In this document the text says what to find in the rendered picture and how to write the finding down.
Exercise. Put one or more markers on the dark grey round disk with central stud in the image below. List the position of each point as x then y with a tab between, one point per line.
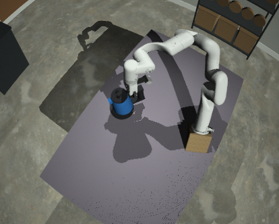
120	116

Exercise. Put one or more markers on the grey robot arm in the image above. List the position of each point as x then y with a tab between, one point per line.
212	92

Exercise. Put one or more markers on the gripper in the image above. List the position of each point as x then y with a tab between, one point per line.
131	89

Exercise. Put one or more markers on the blue kettle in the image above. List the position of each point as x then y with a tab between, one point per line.
122	103

